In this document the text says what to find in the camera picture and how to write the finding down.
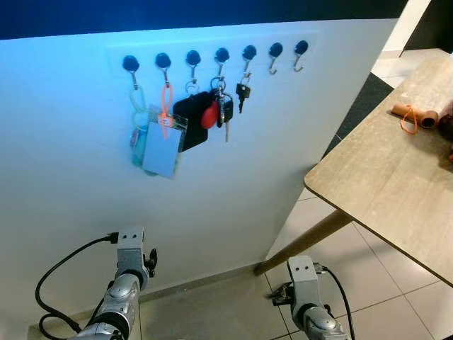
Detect white partition panel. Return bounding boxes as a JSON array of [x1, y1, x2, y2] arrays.
[[0, 18, 403, 334]]

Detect orange loop clear card holder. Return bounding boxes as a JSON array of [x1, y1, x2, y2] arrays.
[[142, 84, 187, 179]]

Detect light wooden table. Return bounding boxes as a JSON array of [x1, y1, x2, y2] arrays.
[[253, 53, 453, 286]]

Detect key bunch with red fob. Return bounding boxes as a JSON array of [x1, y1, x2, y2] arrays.
[[200, 76, 234, 142]]

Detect small black-headed key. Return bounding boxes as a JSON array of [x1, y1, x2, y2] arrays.
[[236, 73, 251, 114]]

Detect brown roll with orange loop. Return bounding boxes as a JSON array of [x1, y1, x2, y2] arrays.
[[391, 101, 452, 135]]

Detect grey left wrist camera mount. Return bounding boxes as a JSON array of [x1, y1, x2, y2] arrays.
[[115, 227, 149, 273]]

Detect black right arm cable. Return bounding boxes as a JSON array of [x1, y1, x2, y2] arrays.
[[315, 263, 355, 340]]

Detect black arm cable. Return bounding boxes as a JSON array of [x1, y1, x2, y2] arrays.
[[315, 263, 355, 340], [35, 232, 120, 339]]

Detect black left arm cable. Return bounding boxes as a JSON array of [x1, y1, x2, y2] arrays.
[[35, 232, 120, 339]]

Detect black card pouch with ring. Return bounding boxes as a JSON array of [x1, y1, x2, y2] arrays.
[[173, 79, 213, 152]]

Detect dark blue wall hook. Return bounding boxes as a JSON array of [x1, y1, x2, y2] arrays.
[[155, 52, 172, 87], [268, 42, 284, 75], [293, 40, 309, 72], [122, 55, 141, 91], [185, 50, 202, 82], [241, 45, 257, 75], [214, 47, 230, 79]]

